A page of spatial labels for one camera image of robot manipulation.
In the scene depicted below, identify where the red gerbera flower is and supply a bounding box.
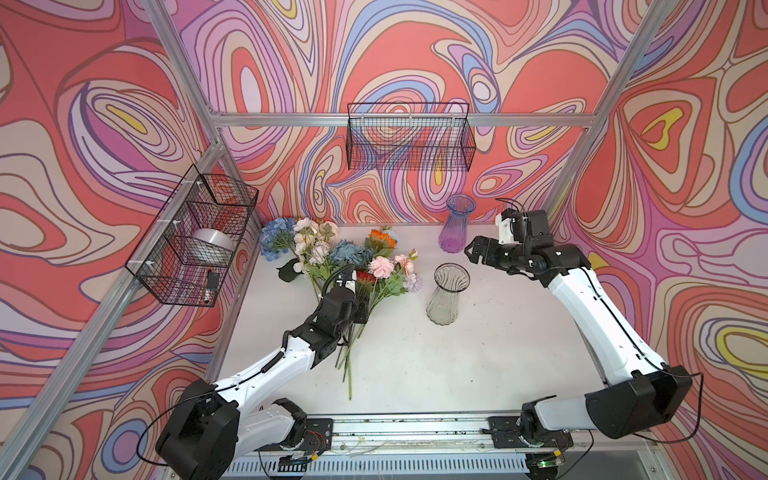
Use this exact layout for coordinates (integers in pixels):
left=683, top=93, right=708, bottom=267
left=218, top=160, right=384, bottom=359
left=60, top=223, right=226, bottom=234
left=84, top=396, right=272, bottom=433
left=343, top=270, right=377, bottom=400

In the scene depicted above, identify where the black wire basket left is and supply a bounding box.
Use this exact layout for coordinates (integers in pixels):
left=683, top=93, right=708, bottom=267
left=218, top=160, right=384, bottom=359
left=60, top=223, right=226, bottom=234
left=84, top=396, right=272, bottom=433
left=125, top=165, right=259, bottom=308

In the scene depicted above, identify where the clear glass vase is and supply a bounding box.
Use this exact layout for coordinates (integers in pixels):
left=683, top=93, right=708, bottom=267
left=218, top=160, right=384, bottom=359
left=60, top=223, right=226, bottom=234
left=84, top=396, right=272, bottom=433
left=426, top=263, right=471, bottom=326

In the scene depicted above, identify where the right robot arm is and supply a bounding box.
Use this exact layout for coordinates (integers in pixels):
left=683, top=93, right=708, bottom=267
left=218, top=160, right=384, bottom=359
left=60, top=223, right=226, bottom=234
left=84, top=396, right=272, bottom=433
left=464, top=208, right=695, bottom=447

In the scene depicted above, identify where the cream white flower spray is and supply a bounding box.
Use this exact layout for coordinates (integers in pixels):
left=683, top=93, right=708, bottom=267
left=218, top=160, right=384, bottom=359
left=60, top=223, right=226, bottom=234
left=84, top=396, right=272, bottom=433
left=293, top=218, right=340, bottom=295

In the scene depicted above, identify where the lilac pink hydrangea stem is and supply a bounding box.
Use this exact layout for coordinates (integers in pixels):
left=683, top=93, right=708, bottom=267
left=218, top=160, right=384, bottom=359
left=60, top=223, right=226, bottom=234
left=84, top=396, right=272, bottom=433
left=381, top=272, right=421, bottom=298

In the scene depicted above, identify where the white tape roll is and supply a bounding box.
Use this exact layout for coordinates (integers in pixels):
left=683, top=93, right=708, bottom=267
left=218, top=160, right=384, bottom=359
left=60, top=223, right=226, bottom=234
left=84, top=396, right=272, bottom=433
left=189, top=228, right=235, bottom=267

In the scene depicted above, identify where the orange gerbera flower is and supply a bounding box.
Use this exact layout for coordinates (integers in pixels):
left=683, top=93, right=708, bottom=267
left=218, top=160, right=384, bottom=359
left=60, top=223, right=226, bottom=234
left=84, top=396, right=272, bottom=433
left=364, top=227, right=397, bottom=256

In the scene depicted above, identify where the black wire basket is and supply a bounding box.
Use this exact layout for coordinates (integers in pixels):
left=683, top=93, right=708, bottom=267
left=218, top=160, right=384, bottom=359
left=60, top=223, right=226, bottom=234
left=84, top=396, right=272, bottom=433
left=125, top=165, right=259, bottom=308
left=346, top=100, right=476, bottom=172

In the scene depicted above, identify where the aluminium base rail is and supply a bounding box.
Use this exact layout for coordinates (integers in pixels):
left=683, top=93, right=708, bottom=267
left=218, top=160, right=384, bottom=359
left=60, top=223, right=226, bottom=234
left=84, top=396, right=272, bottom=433
left=161, top=410, right=661, bottom=480

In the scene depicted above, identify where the purple glass vase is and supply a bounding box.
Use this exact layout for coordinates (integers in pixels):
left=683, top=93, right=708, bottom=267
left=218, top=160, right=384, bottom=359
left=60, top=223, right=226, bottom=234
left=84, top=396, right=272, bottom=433
left=438, top=194, right=476, bottom=254

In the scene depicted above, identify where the blue hydrangea flower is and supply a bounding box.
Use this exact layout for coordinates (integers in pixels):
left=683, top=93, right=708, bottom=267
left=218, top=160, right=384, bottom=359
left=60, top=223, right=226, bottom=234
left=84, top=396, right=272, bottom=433
left=259, top=217, right=296, bottom=261

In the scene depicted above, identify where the pink peony flower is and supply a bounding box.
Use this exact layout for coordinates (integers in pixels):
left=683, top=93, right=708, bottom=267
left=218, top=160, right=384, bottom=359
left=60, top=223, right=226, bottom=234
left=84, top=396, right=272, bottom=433
left=341, top=254, right=416, bottom=370

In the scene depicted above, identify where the black wire basket back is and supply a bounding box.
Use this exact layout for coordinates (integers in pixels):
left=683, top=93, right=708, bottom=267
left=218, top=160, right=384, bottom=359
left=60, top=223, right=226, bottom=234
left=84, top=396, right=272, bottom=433
left=346, top=100, right=476, bottom=172

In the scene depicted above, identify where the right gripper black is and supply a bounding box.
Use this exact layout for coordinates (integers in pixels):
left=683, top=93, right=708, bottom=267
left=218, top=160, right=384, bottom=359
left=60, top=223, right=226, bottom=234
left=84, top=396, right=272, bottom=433
left=464, top=236, right=529, bottom=272

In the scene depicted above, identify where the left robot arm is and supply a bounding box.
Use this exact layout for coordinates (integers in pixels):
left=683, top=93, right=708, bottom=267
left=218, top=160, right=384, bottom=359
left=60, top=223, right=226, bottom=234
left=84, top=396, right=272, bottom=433
left=155, top=280, right=362, bottom=479

